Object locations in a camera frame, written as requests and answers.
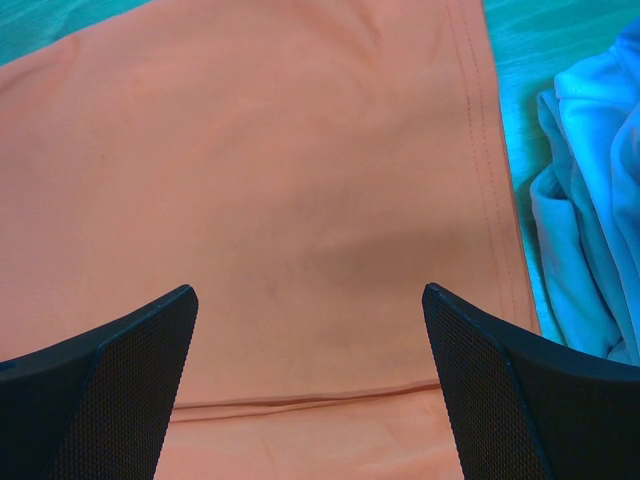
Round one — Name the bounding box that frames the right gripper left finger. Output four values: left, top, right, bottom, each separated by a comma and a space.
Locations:
1, 285, 198, 479

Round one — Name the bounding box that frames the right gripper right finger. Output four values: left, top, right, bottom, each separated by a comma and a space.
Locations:
422, 283, 639, 479

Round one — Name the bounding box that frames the orange t shirt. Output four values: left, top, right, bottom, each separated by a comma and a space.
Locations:
1, 1, 538, 479

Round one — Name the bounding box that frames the pink folded t shirt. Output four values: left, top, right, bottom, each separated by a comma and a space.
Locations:
530, 21, 639, 365

